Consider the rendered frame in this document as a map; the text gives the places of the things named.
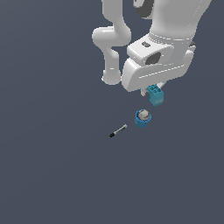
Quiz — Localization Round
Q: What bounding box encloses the teal toy building block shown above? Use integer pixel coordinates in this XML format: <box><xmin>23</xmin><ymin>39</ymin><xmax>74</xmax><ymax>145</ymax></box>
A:
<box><xmin>146</xmin><ymin>84</ymin><xmax>165</xmax><ymax>108</ymax></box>

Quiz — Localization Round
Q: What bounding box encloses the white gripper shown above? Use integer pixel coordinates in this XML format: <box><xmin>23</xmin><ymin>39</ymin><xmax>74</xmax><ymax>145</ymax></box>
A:
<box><xmin>121</xmin><ymin>48</ymin><xmax>195</xmax><ymax>97</ymax></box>

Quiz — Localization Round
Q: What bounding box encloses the blue cup with white ball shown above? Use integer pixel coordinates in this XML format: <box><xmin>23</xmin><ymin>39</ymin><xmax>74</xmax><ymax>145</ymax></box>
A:
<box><xmin>134</xmin><ymin>108</ymin><xmax>152</xmax><ymax>128</ymax></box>

